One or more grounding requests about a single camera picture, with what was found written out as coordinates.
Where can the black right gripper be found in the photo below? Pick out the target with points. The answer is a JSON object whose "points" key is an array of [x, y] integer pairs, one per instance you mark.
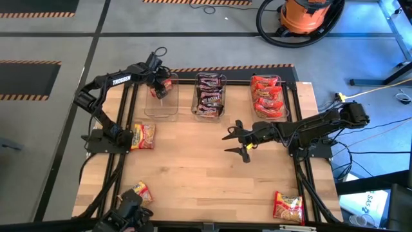
{"points": [[262, 133]]}

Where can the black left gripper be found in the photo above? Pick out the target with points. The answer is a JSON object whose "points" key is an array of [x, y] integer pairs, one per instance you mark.
{"points": [[154, 74]]}

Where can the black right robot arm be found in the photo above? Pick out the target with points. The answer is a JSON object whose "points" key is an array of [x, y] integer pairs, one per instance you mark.
{"points": [[315, 124]]}

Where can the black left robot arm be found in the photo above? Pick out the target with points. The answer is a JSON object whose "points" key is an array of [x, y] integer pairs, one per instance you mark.
{"points": [[120, 79]]}

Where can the clear plastic bin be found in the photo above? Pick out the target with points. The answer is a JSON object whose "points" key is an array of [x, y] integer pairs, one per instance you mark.
{"points": [[209, 120], [167, 109], [270, 120]]}

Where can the black hazard-striped floor mat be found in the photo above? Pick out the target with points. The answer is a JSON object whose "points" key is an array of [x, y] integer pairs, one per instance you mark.
{"points": [[22, 80], [238, 72], [32, 6], [193, 2]]}

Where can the orange shop vacuum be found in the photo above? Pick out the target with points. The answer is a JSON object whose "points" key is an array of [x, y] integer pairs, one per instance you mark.
{"points": [[291, 44], [302, 16]]}

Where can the black bulky device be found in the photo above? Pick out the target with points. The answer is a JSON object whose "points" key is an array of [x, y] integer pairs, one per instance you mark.
{"points": [[125, 209]]}

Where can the black stand foot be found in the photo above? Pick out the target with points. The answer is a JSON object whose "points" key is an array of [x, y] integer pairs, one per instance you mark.
{"points": [[367, 82]]}

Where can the clear plastic cups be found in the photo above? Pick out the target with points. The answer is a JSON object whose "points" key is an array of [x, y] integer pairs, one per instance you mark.
{"points": [[360, 220]]}

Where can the white printed sign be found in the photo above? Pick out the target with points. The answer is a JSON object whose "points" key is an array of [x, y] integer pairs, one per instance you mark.
{"points": [[370, 206]]}

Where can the black aluminium rig frame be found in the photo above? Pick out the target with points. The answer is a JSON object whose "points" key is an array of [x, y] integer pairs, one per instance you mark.
{"points": [[185, 82]]}

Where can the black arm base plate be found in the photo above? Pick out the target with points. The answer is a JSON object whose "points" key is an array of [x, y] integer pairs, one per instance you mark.
{"points": [[96, 146], [325, 151]]}

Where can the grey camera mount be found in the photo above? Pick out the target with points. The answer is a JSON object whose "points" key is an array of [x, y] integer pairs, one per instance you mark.
{"points": [[208, 226]]}

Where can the silver metal bracket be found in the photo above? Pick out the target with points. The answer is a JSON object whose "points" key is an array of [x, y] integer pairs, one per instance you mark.
{"points": [[297, 228]]}

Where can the black overhead frame bar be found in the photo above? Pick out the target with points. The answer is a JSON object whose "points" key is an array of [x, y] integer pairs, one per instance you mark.
{"points": [[48, 227]]}

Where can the grey metal rail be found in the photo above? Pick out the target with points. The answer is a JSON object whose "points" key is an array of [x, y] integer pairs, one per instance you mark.
{"points": [[395, 29]]}

